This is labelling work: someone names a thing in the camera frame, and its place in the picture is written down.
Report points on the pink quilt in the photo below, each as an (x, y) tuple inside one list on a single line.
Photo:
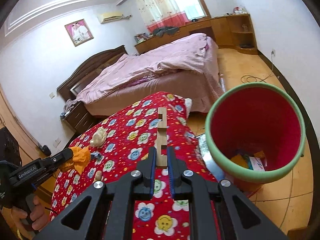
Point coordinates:
[(195, 54)]

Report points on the person's left hand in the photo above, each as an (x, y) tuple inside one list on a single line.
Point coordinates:
[(38, 216)]

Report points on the long wooden cabinet desk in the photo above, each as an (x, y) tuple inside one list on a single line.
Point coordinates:
[(233, 31)]

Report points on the grey clothes pile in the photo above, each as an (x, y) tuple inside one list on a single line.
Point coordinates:
[(170, 30)]

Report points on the red smiley flower blanket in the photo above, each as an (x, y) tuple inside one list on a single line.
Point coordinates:
[(130, 134)]

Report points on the black wall charger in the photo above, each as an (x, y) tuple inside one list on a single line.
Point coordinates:
[(45, 150)]

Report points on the dark wooden bed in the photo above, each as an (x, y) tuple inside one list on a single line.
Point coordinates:
[(184, 84)]

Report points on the wooden notched block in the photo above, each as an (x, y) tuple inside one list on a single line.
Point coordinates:
[(161, 140)]

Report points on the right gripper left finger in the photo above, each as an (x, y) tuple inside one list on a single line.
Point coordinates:
[(148, 169)]

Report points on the framed wedding photo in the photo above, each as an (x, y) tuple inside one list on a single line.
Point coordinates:
[(79, 32)]

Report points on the floral red curtain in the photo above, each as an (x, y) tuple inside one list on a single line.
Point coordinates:
[(161, 13)]

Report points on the magazine on floor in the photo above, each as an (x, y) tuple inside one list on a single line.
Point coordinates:
[(209, 162)]

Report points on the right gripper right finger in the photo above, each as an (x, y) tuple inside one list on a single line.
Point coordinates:
[(176, 167)]

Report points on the dark wooden nightstand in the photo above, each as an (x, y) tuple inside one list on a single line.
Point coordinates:
[(79, 118)]

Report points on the clothes on nightstand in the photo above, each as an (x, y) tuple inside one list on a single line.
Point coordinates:
[(69, 105)]

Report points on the red bin green rim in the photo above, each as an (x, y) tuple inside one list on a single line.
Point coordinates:
[(256, 117)]

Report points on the crumpled cream tissue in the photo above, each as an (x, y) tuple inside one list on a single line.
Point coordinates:
[(99, 137)]

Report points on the wall air conditioner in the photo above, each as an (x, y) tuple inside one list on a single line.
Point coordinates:
[(112, 16)]

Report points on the peanut shell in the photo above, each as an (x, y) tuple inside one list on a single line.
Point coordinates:
[(98, 176)]

